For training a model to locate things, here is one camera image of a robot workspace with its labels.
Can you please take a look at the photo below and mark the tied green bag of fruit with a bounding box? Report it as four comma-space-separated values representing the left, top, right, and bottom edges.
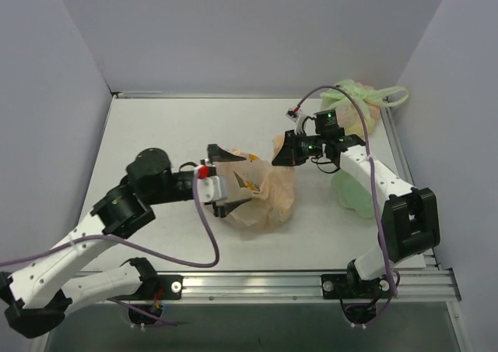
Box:
320, 79, 409, 139

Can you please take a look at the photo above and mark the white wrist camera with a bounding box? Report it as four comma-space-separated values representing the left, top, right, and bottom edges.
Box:
286, 107, 313, 135
194, 165, 229, 203

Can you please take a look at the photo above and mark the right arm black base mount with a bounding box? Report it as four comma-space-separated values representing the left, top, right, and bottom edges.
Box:
320, 273, 391, 300

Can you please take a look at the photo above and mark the aluminium table edge rail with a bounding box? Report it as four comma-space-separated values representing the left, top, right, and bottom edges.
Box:
43, 268, 462, 305

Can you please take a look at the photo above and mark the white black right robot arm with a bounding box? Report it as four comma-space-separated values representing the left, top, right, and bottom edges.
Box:
272, 107, 440, 297

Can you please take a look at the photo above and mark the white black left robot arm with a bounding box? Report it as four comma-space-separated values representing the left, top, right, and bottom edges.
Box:
1, 144, 243, 339

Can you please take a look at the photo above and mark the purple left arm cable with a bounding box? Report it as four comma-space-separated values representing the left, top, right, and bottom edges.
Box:
0, 172, 221, 326

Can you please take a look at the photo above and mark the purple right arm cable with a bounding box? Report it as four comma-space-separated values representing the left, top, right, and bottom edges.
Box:
293, 85, 400, 326

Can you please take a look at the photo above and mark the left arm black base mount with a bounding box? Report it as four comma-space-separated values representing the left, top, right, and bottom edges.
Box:
124, 274, 184, 301

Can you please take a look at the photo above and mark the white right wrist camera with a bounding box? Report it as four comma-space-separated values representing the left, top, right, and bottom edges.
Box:
286, 107, 313, 135

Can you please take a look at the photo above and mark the translucent orange banana-print bag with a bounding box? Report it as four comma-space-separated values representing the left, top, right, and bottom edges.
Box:
216, 148, 296, 233

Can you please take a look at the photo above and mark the pale green scalloped plate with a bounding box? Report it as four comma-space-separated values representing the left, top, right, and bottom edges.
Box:
331, 170, 374, 219

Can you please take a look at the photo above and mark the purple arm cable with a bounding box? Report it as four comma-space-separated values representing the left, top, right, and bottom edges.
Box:
0, 172, 221, 326
293, 85, 400, 326

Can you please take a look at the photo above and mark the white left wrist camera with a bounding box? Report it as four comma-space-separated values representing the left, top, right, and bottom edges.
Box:
194, 165, 229, 203

